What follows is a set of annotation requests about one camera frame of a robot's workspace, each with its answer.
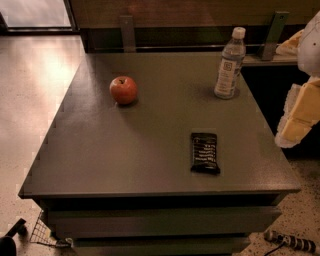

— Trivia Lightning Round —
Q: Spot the black object on floor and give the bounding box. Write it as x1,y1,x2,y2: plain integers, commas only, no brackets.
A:
0,218,27,256

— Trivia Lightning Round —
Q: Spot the grey cabinet drawer unit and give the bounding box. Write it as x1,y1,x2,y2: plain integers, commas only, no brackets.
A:
44,206,281,256

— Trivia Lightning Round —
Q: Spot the left metal shelf bracket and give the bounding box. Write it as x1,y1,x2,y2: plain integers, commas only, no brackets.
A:
120,15,136,53

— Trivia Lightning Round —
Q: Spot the black power cable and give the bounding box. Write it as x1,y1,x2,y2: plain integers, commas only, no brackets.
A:
263,242,287,256

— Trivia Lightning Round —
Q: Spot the clear plastic water bottle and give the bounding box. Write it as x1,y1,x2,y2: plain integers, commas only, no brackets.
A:
214,27,246,99

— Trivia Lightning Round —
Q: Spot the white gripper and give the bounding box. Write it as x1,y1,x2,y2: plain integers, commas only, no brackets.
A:
275,11,320,148

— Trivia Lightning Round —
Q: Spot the black snack bar wrapper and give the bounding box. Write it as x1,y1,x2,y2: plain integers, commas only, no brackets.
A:
191,133,220,175

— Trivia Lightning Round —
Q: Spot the red apple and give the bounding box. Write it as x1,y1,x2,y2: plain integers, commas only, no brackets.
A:
109,76,138,105

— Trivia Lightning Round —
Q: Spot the wire mesh basket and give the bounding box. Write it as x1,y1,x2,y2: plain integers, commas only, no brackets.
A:
29,211,72,248

